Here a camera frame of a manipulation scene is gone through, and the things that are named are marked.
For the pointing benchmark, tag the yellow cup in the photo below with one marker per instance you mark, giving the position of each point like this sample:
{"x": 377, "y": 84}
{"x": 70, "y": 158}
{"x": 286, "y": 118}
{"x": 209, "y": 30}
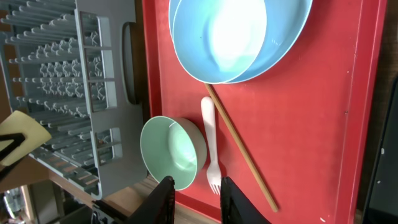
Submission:
{"x": 35, "y": 135}

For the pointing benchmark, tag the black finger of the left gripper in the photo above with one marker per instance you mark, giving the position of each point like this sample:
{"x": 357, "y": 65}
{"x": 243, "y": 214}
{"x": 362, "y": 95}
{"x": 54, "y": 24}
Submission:
{"x": 16, "y": 140}

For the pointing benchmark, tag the black tray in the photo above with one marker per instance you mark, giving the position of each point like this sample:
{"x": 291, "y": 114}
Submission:
{"x": 381, "y": 200}

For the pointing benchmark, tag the grey dishwasher rack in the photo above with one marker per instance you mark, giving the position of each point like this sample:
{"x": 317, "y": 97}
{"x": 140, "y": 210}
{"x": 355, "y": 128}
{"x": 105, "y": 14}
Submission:
{"x": 73, "y": 73}

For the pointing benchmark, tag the green bowl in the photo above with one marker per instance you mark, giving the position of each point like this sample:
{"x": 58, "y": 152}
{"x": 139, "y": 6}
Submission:
{"x": 173, "y": 147}

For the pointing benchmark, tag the light blue plate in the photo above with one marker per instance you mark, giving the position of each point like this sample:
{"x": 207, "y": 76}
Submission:
{"x": 285, "y": 21}

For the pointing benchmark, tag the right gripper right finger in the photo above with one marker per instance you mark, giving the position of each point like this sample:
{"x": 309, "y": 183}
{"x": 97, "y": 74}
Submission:
{"x": 236, "y": 208}

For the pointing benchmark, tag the wooden chopstick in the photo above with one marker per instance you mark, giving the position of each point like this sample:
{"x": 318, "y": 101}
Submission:
{"x": 242, "y": 148}

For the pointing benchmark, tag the white plastic fork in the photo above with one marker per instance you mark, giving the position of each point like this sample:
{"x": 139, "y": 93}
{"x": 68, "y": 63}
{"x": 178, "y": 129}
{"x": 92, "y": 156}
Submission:
{"x": 213, "y": 172}

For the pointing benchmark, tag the light blue bowl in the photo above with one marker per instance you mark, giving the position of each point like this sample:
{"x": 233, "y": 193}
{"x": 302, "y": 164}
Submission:
{"x": 216, "y": 41}

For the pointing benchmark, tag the red plastic tray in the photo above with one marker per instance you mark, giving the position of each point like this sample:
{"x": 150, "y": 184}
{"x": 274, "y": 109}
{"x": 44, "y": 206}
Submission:
{"x": 304, "y": 121}

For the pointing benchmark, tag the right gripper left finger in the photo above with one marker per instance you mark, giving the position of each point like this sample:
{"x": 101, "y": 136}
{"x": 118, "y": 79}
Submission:
{"x": 159, "y": 206}

